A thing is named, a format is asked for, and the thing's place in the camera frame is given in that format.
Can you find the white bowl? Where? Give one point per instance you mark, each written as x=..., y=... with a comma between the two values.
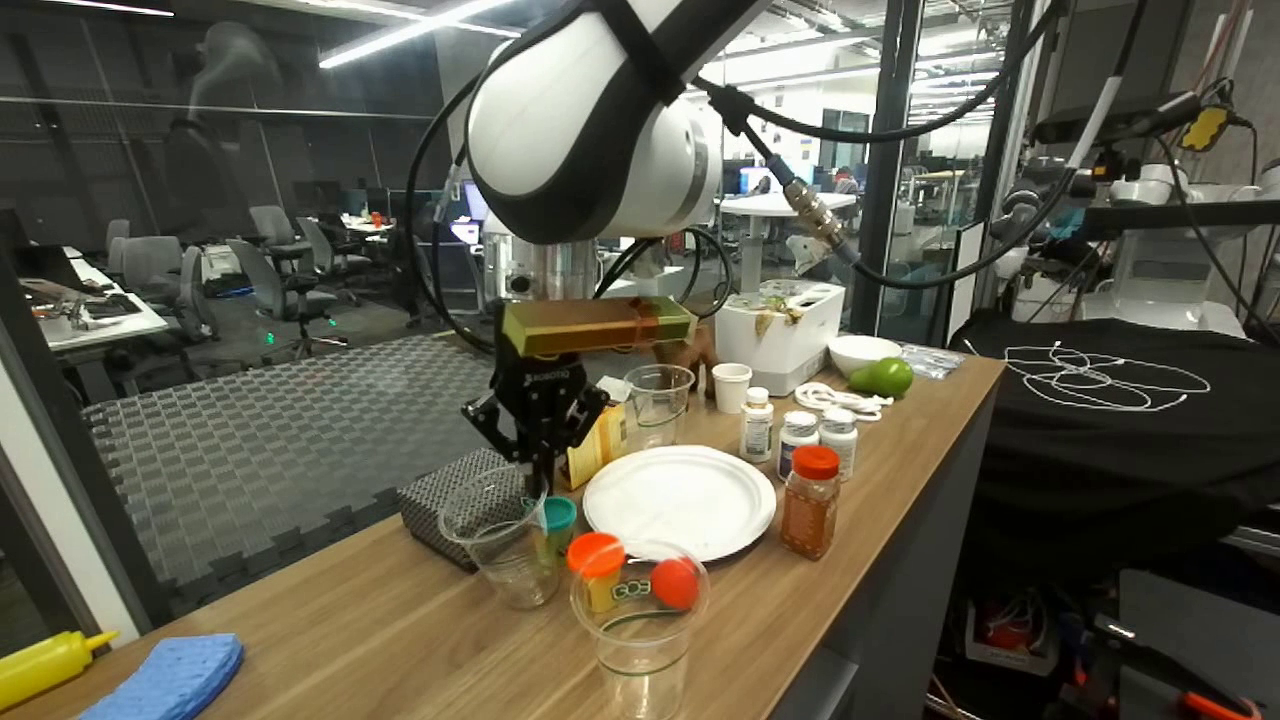
x=862, y=351

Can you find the clear plastic cup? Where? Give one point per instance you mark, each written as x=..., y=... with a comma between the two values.
x=640, y=647
x=499, y=554
x=661, y=405

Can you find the white hydroponic planter appliance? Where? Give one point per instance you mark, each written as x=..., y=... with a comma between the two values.
x=784, y=333

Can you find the play-doh can orange lid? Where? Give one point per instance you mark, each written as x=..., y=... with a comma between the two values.
x=599, y=561

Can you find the orange red tool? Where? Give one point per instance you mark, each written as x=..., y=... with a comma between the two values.
x=1216, y=704

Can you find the white paper cup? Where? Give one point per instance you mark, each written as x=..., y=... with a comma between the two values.
x=733, y=388

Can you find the black draped side table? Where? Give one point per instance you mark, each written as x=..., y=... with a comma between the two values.
x=1135, y=460

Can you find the black office chair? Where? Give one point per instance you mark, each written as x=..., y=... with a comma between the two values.
x=286, y=264

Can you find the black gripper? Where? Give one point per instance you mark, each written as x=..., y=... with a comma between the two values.
x=543, y=401

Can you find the blue sponge cloth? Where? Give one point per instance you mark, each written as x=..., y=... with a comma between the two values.
x=167, y=678

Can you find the white pill bottle green label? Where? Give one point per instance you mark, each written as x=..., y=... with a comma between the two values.
x=759, y=430

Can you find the white paper plate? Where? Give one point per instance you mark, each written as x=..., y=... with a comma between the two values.
x=680, y=500

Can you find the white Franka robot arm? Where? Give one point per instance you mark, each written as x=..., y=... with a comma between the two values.
x=586, y=122

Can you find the green pear toy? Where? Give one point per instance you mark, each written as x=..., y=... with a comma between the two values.
x=886, y=376

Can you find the play-doh can teal lid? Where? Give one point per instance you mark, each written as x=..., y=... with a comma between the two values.
x=563, y=522

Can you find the grey rectangular block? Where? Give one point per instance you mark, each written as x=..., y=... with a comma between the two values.
x=433, y=512

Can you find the white pill bottle blue label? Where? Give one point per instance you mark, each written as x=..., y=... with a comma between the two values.
x=796, y=443
x=842, y=435

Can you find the olive brown wrist camera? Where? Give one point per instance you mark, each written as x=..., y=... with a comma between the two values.
x=601, y=325

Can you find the spice jar orange lid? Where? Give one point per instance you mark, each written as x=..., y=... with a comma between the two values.
x=808, y=512

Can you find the computer monitor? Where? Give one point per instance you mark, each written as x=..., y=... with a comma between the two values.
x=469, y=201

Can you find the white office desk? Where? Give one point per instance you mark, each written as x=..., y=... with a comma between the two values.
x=100, y=323

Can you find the yellow banana toy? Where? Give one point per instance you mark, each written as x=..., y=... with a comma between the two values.
x=44, y=666

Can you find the red orange ball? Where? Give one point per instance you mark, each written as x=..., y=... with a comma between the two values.
x=677, y=586

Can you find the grey hexagon foam mat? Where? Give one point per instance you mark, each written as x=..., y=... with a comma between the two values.
x=266, y=443

